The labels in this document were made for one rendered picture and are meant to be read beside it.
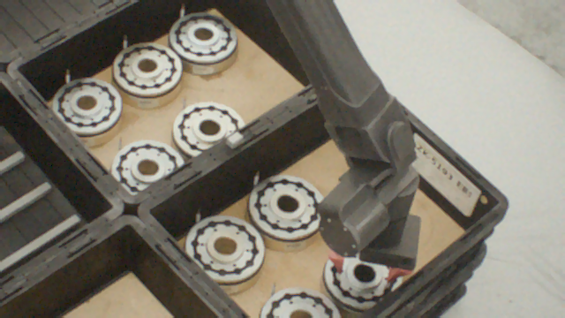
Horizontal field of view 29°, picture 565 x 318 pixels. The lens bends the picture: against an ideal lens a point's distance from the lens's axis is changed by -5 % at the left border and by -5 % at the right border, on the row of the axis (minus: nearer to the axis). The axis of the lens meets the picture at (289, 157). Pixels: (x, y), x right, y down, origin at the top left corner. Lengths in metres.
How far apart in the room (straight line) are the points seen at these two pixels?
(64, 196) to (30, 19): 0.35
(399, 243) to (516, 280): 0.38
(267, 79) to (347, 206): 0.48
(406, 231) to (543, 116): 0.61
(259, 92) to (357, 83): 0.46
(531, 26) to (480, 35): 1.14
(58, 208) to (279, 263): 0.31
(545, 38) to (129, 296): 1.93
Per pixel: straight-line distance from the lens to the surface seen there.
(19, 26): 1.75
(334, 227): 1.26
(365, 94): 1.23
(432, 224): 1.57
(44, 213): 1.52
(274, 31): 1.68
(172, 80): 1.62
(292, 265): 1.49
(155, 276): 1.41
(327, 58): 1.20
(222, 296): 1.34
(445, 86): 1.92
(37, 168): 1.57
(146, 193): 1.41
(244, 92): 1.66
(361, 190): 1.25
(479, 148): 1.85
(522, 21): 3.16
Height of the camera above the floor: 2.07
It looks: 51 degrees down
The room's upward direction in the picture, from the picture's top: 12 degrees clockwise
